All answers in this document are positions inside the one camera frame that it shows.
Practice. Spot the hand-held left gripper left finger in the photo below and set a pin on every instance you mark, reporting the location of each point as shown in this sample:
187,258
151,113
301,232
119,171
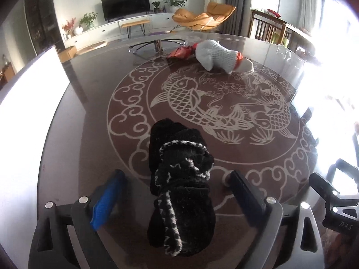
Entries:
106,201

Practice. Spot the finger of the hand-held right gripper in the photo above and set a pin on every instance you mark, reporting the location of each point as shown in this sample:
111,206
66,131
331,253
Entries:
322,183
346,166

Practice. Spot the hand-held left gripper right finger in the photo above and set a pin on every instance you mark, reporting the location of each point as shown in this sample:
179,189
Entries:
248,199

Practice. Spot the black knitted glove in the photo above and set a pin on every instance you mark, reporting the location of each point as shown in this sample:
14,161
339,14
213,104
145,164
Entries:
182,201

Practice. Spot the dark patterned desktop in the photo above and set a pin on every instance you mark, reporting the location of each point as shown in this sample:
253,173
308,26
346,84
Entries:
98,151

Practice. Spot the white knit glove orange cuff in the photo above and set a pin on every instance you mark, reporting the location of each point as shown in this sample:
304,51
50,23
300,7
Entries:
221,56

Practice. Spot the brown cardboard box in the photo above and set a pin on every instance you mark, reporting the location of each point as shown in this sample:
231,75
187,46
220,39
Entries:
68,54

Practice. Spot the small wooden side cabinet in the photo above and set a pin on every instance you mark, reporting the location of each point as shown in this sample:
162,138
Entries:
7,75

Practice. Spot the red foil packet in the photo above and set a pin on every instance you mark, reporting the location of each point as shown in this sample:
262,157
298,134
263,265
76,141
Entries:
181,53

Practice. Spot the wooden dining chair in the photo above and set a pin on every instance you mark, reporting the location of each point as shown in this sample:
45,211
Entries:
266,26

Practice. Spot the white television cabinet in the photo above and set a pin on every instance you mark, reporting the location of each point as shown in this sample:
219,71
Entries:
95,35

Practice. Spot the white curtain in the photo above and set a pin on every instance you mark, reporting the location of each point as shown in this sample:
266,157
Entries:
308,2

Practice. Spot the white round vase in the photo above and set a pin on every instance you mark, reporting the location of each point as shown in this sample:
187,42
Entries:
78,30

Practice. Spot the red flower arrangement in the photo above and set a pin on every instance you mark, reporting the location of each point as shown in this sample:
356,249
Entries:
68,27

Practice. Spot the wooden bench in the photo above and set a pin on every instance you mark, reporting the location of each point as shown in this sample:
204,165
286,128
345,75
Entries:
135,23

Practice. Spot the bushy green potted plant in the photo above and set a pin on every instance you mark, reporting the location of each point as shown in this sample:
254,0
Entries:
87,20

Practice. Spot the orange lounge chair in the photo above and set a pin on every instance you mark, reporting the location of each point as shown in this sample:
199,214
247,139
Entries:
202,16

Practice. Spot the grey curtain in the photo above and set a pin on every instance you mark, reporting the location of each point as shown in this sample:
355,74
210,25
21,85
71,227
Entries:
238,5

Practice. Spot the dark display cabinet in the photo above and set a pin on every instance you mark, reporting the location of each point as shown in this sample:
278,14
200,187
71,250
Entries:
43,16

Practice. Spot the black television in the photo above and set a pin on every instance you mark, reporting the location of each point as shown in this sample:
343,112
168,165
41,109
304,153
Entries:
125,5

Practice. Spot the small potted plant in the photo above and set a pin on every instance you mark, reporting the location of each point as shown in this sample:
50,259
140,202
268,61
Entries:
156,7

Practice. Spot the large green potted plant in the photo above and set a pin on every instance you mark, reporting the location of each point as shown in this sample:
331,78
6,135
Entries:
174,1

